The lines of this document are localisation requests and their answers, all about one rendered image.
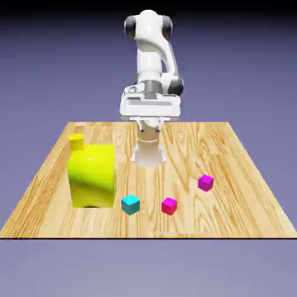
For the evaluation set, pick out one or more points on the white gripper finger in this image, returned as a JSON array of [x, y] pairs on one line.
[[141, 125], [159, 125]]

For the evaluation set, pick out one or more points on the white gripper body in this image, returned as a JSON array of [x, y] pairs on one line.
[[149, 108]]

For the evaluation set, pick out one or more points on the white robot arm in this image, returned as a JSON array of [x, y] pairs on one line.
[[152, 51]]

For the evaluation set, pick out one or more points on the small yellow cube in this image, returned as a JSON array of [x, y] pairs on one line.
[[76, 141]]

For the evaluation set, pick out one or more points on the small magenta cube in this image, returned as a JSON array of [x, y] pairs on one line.
[[205, 182]]

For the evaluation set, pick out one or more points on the small cyan cube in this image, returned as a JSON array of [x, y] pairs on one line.
[[130, 204]]

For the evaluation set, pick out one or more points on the small pink cube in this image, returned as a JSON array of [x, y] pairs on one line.
[[169, 206]]

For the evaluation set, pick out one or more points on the large yellow box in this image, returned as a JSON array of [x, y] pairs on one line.
[[92, 176]]

